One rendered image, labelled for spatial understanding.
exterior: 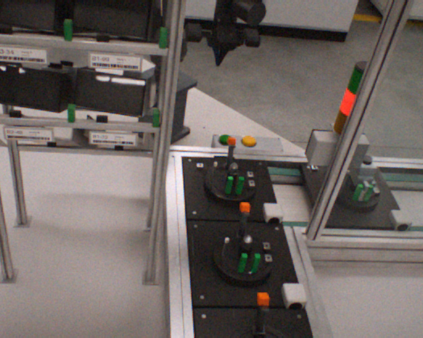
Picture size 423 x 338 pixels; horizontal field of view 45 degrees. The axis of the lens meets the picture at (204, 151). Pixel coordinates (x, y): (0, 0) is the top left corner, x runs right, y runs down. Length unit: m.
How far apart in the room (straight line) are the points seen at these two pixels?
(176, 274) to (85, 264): 0.25
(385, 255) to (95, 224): 0.75
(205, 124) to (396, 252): 0.75
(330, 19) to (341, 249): 3.40
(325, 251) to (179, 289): 0.40
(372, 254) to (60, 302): 0.77
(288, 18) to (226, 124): 2.78
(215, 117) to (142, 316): 0.83
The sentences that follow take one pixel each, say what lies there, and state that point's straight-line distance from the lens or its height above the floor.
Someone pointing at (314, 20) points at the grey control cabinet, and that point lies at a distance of 4.54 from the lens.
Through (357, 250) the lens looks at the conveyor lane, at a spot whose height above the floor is 0.93.
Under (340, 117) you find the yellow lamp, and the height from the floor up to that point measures 1.30.
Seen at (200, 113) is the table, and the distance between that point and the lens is 1.80.
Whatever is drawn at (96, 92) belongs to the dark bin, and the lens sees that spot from 0.98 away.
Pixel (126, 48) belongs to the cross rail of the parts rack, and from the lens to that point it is 0.86.
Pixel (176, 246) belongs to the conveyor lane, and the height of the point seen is 0.96.
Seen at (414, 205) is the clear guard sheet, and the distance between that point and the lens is 1.32.
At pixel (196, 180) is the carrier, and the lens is 1.35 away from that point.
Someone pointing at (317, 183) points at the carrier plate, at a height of 0.97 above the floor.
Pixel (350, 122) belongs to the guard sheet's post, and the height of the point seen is 1.31.
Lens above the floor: 1.86
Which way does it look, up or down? 38 degrees down
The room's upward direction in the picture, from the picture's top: 10 degrees clockwise
